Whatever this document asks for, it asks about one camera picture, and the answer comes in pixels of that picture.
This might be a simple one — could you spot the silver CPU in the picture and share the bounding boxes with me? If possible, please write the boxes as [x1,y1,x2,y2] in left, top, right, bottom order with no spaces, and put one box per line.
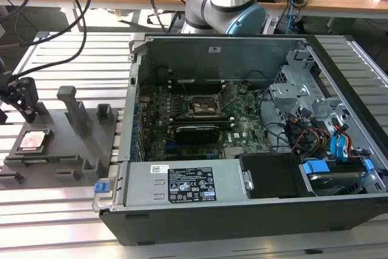
[18,130,51,150]

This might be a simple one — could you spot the metal socket cover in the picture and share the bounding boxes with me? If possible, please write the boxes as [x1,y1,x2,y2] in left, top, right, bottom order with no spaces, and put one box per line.
[219,82,238,110]

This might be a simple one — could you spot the CPU socket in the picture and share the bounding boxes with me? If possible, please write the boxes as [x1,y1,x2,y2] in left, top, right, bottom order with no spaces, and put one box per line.
[187,92,224,119]

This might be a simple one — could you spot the grey parts rack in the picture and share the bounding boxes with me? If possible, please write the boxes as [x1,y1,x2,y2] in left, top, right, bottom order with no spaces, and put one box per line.
[0,85,119,190]

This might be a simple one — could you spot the green RAM stick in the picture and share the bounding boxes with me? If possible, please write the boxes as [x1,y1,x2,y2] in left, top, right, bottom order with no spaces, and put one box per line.
[22,156,76,163]

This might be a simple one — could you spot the blue case latch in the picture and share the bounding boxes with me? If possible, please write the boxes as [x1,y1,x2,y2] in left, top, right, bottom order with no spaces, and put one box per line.
[94,181,110,195]

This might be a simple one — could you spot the silver power supply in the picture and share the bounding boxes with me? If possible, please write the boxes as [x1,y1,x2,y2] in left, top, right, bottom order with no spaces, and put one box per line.
[122,158,243,207]

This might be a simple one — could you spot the black graphics card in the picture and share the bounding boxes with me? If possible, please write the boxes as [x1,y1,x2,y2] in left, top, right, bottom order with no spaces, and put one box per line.
[174,124,221,145]

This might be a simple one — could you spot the black RAM slot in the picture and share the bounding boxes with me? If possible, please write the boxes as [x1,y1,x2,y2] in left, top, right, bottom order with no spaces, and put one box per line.
[168,85,226,94]
[169,120,236,129]
[167,78,225,87]
[169,115,235,122]

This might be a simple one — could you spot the silver chipset heat sink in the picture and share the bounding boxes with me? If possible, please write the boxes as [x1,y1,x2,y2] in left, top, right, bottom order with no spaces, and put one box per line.
[224,146,243,158]

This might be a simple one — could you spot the green motherboard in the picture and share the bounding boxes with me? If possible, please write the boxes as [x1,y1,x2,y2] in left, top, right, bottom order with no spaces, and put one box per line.
[135,81,272,163]

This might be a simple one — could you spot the black PC case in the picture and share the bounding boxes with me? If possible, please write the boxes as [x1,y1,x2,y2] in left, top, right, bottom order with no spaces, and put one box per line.
[92,33,388,246]

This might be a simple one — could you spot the black plastic shroud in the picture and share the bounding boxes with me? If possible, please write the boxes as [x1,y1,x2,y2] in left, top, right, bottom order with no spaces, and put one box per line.
[236,152,304,199]

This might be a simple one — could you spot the metal drive cage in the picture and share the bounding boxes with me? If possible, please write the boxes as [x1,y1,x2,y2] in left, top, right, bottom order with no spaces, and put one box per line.
[268,49,352,126]

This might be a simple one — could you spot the hard disk in blue carrier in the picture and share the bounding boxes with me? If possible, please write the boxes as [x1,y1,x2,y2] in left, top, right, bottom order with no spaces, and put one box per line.
[299,158,375,196]

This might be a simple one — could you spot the yellow power wire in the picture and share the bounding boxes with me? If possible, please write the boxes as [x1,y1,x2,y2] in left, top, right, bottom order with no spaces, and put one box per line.
[303,128,330,150]

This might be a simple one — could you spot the blue flat data wire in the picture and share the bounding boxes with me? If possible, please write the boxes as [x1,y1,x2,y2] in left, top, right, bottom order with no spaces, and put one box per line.
[339,134,349,163]
[330,133,339,163]

